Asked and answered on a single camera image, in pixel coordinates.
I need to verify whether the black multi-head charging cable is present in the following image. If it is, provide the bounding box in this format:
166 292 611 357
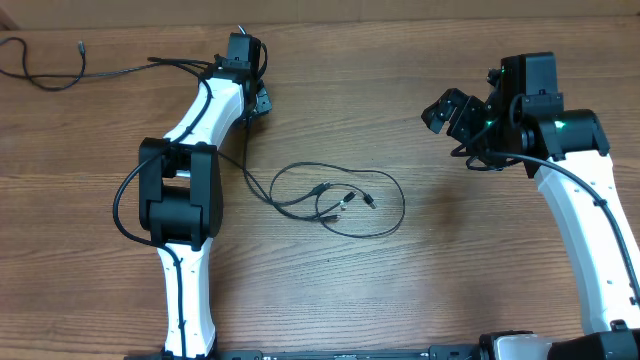
217 117 407 239

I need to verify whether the black USB cable silver plug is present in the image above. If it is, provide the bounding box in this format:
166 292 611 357
0 24 249 93

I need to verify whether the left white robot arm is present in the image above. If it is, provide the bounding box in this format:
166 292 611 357
138 33 267 359

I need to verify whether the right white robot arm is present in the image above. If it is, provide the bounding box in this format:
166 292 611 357
421 52 639 360

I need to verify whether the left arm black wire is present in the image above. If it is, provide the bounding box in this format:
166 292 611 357
112 42 269 360

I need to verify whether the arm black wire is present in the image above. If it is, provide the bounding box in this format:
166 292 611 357
112 42 269 360
449 74 640 291

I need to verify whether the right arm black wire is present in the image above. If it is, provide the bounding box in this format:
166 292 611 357
449 74 640 291

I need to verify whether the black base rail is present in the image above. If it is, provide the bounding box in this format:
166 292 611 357
124 329 569 360

